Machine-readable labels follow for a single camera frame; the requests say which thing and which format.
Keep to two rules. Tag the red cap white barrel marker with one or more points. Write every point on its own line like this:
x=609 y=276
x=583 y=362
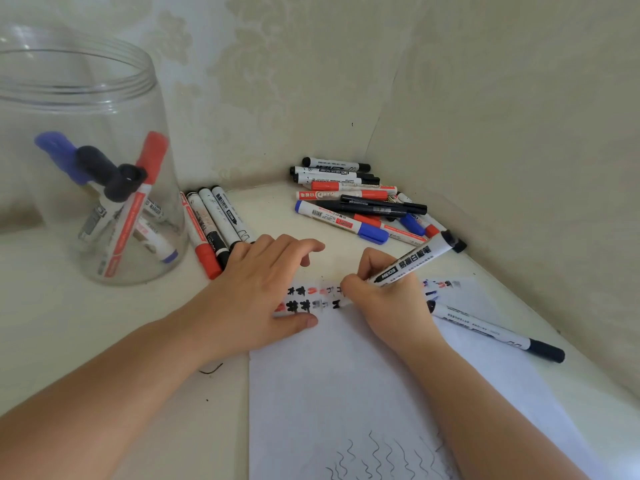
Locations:
x=210 y=262

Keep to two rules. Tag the person's right forearm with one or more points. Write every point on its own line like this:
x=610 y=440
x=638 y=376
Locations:
x=480 y=424

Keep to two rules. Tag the person's left forearm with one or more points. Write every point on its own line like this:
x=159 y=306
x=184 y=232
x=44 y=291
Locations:
x=100 y=404

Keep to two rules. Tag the worn white black-ended marker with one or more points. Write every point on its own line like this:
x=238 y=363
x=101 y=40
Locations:
x=219 y=249

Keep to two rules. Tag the white paper sheet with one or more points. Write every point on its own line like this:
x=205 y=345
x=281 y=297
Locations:
x=325 y=394

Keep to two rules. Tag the white marker chunky black cap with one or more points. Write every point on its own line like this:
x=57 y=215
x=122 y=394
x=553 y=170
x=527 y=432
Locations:
x=127 y=182
x=218 y=219
x=92 y=162

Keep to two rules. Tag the slim red striped marker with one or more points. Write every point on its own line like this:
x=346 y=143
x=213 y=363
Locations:
x=152 y=152

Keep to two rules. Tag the transparent plastic jar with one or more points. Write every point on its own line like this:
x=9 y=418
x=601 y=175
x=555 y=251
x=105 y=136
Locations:
x=125 y=114

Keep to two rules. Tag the person's left hand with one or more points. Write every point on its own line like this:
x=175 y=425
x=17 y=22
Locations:
x=240 y=304

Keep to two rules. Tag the long white black-cap marker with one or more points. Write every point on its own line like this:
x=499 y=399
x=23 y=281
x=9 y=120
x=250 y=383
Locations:
x=480 y=327
x=415 y=257
x=235 y=217

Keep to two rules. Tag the person's right hand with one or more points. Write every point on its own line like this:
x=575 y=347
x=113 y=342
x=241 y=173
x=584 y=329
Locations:
x=400 y=319

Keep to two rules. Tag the blue cap gold label marker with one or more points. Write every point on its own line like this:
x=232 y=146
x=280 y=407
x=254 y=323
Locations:
x=52 y=144

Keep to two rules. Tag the pile of assorted markers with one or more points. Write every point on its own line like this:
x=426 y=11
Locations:
x=325 y=186

